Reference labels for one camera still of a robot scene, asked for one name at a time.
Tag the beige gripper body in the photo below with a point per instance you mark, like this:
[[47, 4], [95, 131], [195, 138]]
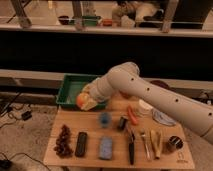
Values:
[[88, 102]]

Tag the yellow red apple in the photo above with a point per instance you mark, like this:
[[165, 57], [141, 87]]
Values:
[[81, 99]]

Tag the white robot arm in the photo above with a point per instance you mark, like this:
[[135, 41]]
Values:
[[196, 116]]

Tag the blue cup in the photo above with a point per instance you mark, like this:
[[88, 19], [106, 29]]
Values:
[[104, 119]]

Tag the white paper cup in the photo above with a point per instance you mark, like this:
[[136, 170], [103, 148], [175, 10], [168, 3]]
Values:
[[144, 108]]

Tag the green plastic tray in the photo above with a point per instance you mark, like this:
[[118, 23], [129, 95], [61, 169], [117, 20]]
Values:
[[71, 87]]

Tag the small dark can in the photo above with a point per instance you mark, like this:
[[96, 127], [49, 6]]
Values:
[[122, 123]]

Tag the orange carrot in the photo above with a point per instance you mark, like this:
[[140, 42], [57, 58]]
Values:
[[132, 116]]

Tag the blue sponge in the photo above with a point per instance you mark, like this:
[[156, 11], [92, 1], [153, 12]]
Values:
[[105, 148]]

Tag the black remote control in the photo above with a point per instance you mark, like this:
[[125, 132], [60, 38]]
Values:
[[81, 144]]

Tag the bunch of dark grapes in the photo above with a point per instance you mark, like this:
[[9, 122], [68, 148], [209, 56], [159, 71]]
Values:
[[62, 147]]

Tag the metal spoon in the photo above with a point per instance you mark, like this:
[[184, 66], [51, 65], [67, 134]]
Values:
[[144, 138]]

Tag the black power adapter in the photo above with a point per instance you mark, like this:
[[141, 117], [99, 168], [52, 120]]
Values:
[[26, 115]]

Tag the green tray on shelf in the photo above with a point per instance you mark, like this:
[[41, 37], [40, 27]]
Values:
[[91, 20]]

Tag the red bowl on shelf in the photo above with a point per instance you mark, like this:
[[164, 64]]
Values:
[[107, 22]]

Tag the purple bowl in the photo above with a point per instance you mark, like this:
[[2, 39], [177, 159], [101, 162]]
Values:
[[160, 84]]

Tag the dark bowl on shelf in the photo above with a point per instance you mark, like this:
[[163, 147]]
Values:
[[63, 20]]

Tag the yellow banana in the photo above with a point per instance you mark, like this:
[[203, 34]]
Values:
[[156, 140]]

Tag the person in background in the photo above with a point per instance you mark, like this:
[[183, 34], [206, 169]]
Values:
[[139, 11]]

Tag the dark metal tin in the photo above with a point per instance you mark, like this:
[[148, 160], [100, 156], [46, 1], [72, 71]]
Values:
[[174, 143]]

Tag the black handled knife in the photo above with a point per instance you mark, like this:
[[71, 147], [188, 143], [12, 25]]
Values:
[[131, 147]]

